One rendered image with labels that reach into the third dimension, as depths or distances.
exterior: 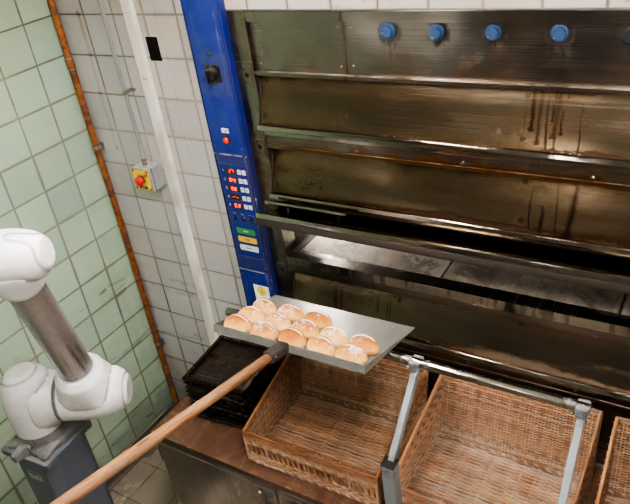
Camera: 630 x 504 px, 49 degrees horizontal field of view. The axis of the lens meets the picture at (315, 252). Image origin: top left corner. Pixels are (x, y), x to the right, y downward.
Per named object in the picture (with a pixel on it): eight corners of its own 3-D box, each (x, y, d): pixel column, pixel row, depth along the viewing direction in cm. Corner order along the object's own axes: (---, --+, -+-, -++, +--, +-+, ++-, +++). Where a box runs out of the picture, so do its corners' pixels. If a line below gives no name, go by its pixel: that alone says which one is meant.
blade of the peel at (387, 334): (365, 374, 197) (365, 365, 196) (213, 331, 223) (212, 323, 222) (414, 328, 226) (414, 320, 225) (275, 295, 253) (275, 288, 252)
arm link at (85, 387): (76, 388, 227) (141, 381, 226) (66, 432, 216) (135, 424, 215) (-36, 219, 172) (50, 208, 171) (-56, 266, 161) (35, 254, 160)
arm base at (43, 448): (-5, 456, 218) (-11, 444, 216) (46, 409, 235) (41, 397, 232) (36, 472, 210) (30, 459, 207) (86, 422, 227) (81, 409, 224)
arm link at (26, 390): (24, 407, 228) (0, 356, 217) (78, 401, 228) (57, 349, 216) (7, 444, 214) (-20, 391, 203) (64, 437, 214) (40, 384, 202)
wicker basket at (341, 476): (310, 379, 294) (301, 327, 279) (435, 415, 266) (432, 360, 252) (245, 460, 259) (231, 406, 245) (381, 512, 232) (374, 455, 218)
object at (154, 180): (148, 182, 286) (141, 159, 281) (166, 185, 281) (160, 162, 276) (135, 189, 281) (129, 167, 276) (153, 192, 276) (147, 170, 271)
